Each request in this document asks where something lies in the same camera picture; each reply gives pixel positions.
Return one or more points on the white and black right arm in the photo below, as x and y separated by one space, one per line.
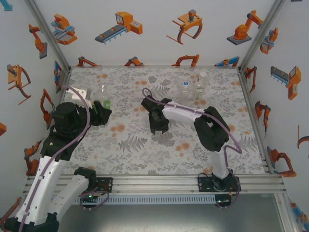
212 130

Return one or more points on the blue and white bottle cap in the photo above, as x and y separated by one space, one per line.
186 83

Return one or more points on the floral patterned tablecloth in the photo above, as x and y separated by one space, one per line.
144 145

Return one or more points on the grey metal corner plate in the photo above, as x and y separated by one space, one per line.
61 81

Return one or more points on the grey metal panel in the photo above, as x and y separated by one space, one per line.
157 220

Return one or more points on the aluminium mounting rail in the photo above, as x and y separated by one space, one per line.
157 184

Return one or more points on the small circuit board with LED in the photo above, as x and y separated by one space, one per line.
89 196
222 200

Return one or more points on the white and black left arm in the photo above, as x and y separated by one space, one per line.
48 188

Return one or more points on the aluminium table side rail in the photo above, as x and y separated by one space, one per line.
251 108
61 96

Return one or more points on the tall clear bottle green-white label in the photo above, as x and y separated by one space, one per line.
200 90

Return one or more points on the short aluminium frame post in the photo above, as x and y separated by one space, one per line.
287 215

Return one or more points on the short clear plastic bottle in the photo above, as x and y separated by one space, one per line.
185 94

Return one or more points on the clear bottle bright green label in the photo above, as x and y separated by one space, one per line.
103 93

